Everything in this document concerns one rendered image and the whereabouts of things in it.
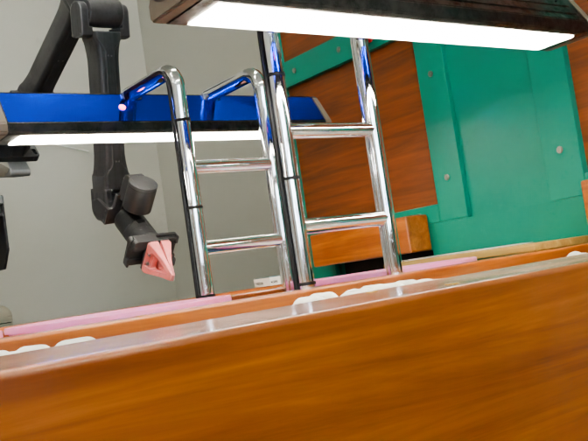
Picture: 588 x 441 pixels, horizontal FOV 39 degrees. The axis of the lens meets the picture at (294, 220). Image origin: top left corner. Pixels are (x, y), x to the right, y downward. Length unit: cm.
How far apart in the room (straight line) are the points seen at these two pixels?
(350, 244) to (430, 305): 124
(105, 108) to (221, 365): 100
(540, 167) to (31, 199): 254
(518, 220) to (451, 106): 25
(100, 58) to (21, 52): 207
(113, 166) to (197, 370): 134
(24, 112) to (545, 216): 85
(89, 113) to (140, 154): 257
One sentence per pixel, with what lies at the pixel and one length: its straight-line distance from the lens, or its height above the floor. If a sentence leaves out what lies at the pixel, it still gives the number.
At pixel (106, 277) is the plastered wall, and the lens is 371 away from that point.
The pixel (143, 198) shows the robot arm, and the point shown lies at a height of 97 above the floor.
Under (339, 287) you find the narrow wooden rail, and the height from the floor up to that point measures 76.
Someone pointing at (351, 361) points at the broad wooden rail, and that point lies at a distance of 42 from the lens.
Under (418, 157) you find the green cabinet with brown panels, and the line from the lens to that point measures 164.
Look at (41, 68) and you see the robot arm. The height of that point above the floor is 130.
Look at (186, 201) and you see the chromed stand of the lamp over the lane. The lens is 121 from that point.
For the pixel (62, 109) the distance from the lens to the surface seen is 131.
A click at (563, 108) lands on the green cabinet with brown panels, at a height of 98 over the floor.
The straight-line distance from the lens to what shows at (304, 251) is 100.
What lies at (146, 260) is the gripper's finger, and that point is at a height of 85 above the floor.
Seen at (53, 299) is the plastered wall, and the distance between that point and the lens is 360.
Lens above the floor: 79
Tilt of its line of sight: 4 degrees up
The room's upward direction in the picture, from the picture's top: 8 degrees counter-clockwise
